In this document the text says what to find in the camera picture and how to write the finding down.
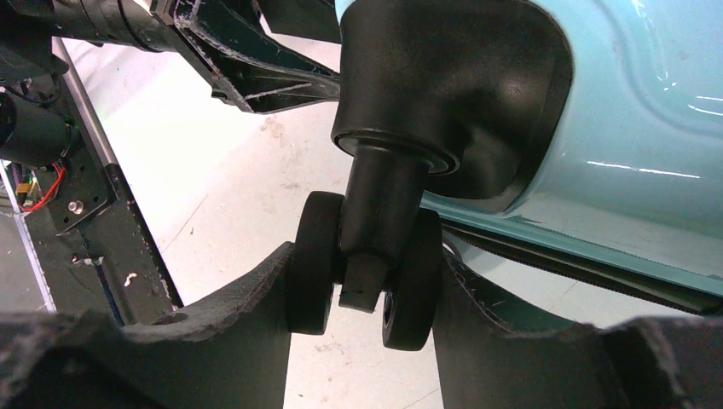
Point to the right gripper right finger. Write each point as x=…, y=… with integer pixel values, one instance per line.
x=495, y=350

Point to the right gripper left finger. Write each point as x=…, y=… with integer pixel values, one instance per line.
x=228, y=350

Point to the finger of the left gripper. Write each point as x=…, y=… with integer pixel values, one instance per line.
x=225, y=43

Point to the pink teal cartoon suitcase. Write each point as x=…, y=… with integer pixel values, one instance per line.
x=583, y=137

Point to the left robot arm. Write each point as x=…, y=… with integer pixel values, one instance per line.
x=35, y=65

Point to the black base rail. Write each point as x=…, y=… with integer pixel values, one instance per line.
x=73, y=236

